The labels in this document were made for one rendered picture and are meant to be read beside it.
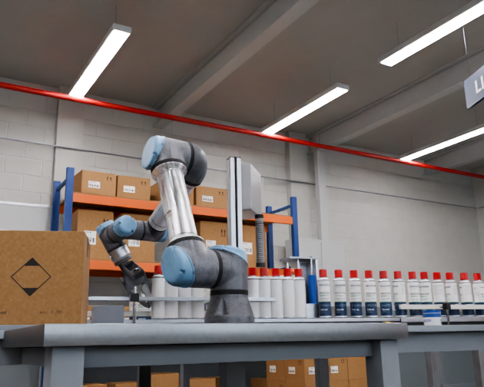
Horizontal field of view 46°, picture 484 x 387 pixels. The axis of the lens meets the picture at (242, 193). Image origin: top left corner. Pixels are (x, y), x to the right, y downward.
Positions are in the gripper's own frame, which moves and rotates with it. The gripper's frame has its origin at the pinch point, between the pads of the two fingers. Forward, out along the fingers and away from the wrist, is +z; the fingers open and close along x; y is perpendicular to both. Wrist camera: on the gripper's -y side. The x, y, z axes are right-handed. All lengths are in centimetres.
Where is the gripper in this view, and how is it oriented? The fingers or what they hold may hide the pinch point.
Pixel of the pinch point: (148, 304)
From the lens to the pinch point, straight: 222.5
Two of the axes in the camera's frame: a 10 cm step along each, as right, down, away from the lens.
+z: 4.9, 8.7, -0.5
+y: -3.4, 2.4, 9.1
